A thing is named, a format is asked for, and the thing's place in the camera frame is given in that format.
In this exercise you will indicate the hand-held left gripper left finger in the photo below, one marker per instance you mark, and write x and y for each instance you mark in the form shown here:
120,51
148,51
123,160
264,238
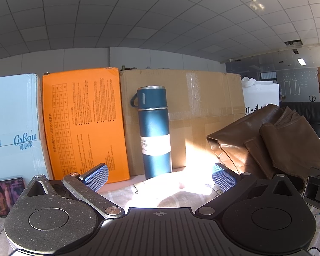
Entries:
96,177

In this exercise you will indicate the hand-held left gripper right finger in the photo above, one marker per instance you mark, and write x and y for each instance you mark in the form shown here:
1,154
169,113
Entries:
224,177

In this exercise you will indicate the brown leather bag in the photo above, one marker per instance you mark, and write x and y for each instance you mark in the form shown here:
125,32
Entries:
266,138

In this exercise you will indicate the cartoon printed blanket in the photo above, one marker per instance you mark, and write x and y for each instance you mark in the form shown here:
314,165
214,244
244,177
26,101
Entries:
120,193

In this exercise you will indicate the orange printed box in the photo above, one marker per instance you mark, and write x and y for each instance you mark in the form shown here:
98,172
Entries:
82,117

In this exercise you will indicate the blue thermos bottle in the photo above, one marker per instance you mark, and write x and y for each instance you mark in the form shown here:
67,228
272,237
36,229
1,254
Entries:
154,128

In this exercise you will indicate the black leather sofa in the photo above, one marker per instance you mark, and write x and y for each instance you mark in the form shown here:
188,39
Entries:
314,112

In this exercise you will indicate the large cardboard box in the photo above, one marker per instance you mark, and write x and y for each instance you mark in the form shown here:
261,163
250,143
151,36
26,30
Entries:
197,98

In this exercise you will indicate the white box with lettering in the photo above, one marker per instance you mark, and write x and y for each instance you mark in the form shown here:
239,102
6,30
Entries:
261,96

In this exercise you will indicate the smartphone with lit screen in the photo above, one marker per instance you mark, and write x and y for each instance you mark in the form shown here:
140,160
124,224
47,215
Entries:
4,196

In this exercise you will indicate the light blue box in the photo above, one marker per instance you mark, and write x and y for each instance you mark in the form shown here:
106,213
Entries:
13,112

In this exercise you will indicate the ceiling light panel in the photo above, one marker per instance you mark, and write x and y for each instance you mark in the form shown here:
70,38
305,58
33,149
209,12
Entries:
301,61

